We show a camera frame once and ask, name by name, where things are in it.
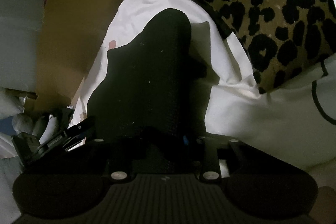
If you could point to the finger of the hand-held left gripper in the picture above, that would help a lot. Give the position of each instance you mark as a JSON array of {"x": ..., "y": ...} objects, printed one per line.
[{"x": 81, "y": 128}]

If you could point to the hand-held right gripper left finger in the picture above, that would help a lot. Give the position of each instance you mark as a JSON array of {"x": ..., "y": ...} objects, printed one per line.
[{"x": 118, "y": 161}]

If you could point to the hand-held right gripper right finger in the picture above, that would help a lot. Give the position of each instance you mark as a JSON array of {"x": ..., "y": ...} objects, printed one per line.
[{"x": 185, "y": 140}]

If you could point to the black garment with floral lining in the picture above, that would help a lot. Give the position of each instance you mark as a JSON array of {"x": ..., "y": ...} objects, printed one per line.
[{"x": 144, "y": 69}]

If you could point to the plain black garment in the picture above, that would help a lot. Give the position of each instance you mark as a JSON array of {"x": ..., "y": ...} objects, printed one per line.
[{"x": 63, "y": 113}]

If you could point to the grey neck pillow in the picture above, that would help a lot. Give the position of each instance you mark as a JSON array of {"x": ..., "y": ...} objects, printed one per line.
[{"x": 48, "y": 129}]

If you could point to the white bear printed blanket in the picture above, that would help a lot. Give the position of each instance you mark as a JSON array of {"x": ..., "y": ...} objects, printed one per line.
[{"x": 231, "y": 108}]

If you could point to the flat cardboard box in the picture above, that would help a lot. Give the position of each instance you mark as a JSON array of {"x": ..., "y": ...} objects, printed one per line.
[{"x": 73, "y": 29}]

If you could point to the grey upright board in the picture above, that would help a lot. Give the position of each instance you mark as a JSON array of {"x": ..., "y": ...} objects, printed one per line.
[{"x": 21, "y": 29}]

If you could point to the leopard print garment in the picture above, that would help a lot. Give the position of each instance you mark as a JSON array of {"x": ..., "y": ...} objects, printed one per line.
[{"x": 275, "y": 16}]

